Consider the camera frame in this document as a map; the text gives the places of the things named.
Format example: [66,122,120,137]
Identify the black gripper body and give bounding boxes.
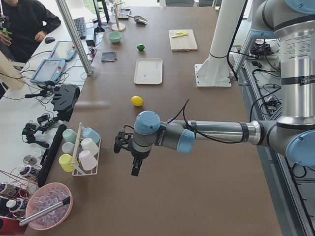
[131,141,151,165]

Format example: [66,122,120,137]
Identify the yellow lemon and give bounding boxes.
[131,95,144,107]

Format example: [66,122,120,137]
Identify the green lime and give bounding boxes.
[136,44,145,52]

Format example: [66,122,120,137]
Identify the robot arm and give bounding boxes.
[128,0,315,176]

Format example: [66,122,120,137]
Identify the cream rabbit tray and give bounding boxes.
[134,58,163,85]

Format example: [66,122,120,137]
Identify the pink cup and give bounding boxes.
[79,150,97,171]

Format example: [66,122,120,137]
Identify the white cup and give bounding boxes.
[81,138,99,156]

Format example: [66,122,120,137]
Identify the light blue cup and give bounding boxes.
[82,127,100,144]

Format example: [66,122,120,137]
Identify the grey green cup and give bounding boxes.
[62,142,75,155]

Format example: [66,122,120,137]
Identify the yellow cup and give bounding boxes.
[59,153,75,172]

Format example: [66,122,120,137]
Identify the mint green cup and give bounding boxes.
[63,129,77,144]

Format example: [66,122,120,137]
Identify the metal ice tongs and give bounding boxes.
[19,196,71,226]

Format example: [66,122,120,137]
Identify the black long bar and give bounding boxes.
[37,124,67,187]

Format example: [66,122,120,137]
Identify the pink bowl of ice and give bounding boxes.
[25,182,73,231]

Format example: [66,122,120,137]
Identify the grey folded cloth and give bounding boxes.
[101,51,117,62]

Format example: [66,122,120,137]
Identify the mint green bowl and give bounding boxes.
[107,31,123,43]

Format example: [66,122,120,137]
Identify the wooden cutting board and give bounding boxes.
[168,29,198,52]

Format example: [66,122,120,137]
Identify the near teach pendant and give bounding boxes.
[30,59,65,83]

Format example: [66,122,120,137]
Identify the teach pendant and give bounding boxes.
[50,41,77,62]
[30,59,65,83]

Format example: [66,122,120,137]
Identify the yellow plastic knife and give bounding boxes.
[171,34,188,38]

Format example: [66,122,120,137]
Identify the far teach pendant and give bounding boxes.
[50,41,77,62]

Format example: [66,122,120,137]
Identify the wooden mug tree stand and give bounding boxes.
[111,3,126,32]

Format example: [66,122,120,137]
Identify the metal scoop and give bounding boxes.
[127,14,148,25]

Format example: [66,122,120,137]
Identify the black keyboard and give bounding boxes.
[73,17,86,39]

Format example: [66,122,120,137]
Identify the black computer mouse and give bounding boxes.
[44,36,56,44]

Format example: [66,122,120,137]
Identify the seated person in black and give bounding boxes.
[0,0,61,63]

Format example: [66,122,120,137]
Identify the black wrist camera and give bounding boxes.
[113,125,134,153]

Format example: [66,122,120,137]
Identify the white wire cup rack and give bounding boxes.
[70,122,101,176]

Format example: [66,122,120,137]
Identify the black plastic bracket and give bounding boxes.
[51,84,80,121]

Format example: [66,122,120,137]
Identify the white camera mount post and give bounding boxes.
[195,0,248,87]

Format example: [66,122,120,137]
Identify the aluminium frame post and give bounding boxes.
[56,0,93,76]

